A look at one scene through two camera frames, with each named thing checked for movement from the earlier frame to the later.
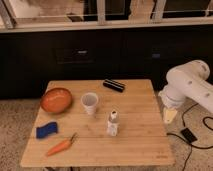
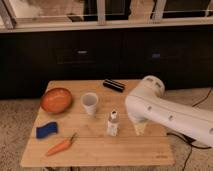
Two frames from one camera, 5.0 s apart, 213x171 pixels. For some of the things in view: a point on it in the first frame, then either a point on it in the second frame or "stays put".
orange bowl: x=56 y=100 stays put
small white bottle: x=113 y=124 stays put
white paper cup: x=89 y=101 stays put
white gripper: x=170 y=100 → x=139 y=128
